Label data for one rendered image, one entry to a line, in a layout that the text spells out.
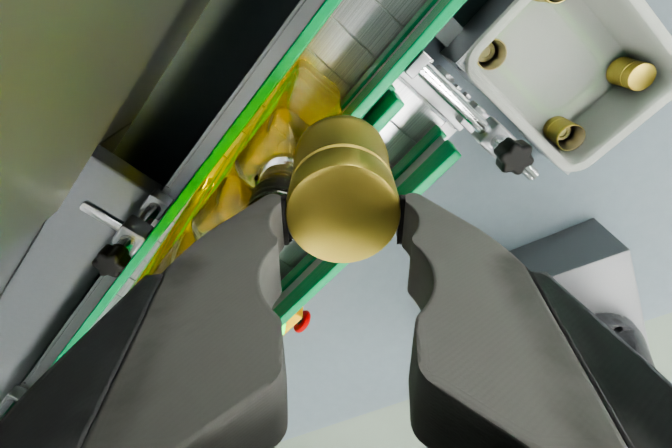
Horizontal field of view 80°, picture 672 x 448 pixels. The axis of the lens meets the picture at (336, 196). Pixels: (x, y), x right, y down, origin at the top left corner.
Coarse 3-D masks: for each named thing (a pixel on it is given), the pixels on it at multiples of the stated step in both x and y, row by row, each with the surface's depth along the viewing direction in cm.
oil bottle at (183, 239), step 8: (224, 160) 44; (216, 176) 38; (208, 184) 41; (200, 200) 35; (192, 208) 39; (192, 216) 31; (184, 224) 33; (184, 232) 29; (176, 240) 29; (184, 240) 28; (192, 240) 28; (168, 248) 31; (176, 248) 28; (184, 248) 28; (168, 256) 28; (176, 256) 28; (160, 264) 29; (168, 264) 28; (160, 272) 28
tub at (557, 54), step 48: (528, 0) 42; (576, 0) 49; (624, 0) 43; (480, 48) 45; (528, 48) 51; (576, 48) 51; (624, 48) 51; (528, 96) 54; (576, 96) 54; (624, 96) 52
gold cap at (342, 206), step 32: (320, 128) 14; (352, 128) 14; (320, 160) 11; (352, 160) 11; (384, 160) 13; (288, 192) 12; (320, 192) 11; (352, 192) 11; (384, 192) 11; (288, 224) 12; (320, 224) 12; (352, 224) 12; (384, 224) 12; (320, 256) 12; (352, 256) 12
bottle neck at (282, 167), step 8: (272, 160) 23; (280, 160) 23; (288, 160) 23; (264, 168) 23; (272, 168) 22; (280, 168) 22; (288, 168) 22; (264, 176) 21; (272, 176) 21; (280, 176) 21; (288, 176) 21; (256, 184) 22; (264, 184) 20; (272, 184) 20; (280, 184) 20; (288, 184) 20; (256, 192) 20; (264, 192) 20; (272, 192) 19; (280, 192) 19; (256, 200) 19
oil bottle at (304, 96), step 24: (288, 72) 40; (312, 72) 38; (288, 96) 27; (312, 96) 31; (336, 96) 38; (264, 120) 26; (288, 120) 24; (312, 120) 26; (264, 144) 24; (288, 144) 23; (240, 168) 25
